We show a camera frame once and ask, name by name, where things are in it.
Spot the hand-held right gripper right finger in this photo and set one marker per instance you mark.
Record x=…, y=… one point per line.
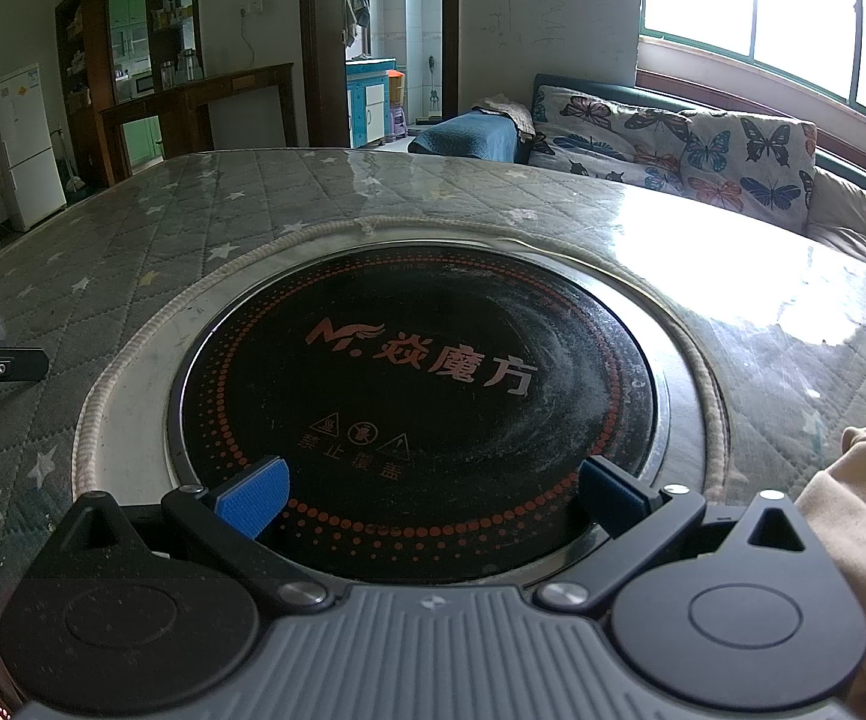
x=611, y=496

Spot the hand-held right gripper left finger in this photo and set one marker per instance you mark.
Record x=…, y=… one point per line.
x=253, y=496

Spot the hanging clothes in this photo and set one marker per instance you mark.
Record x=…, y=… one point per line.
x=355, y=15

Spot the round black induction cooktop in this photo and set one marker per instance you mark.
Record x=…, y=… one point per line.
x=418, y=405

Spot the white refrigerator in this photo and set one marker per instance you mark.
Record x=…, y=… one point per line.
x=27, y=150

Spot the long butterfly print pillow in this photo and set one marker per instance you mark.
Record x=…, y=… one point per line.
x=605, y=135

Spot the wooden display cabinet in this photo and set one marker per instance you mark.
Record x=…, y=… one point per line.
x=132, y=37

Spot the grey sofa cushion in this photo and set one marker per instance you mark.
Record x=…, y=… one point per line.
x=860, y=225

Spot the blue armrest blanket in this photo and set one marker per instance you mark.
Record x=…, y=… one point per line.
x=466, y=136

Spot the brown armrest cloth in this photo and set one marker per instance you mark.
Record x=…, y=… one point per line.
x=508, y=116

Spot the wooden side counter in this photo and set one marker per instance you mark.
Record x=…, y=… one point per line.
x=253, y=82

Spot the purple stool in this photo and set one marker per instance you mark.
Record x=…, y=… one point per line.
x=399, y=122

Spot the teal sofa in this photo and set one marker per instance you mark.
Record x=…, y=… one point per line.
x=853, y=172

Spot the teal kitchen cabinet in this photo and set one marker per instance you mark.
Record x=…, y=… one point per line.
x=365, y=105

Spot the window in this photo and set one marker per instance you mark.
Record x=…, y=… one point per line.
x=778, y=7

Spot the wall socket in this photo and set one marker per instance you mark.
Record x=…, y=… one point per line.
x=251, y=8

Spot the dark wooden door frame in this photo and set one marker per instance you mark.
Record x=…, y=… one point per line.
x=320, y=45

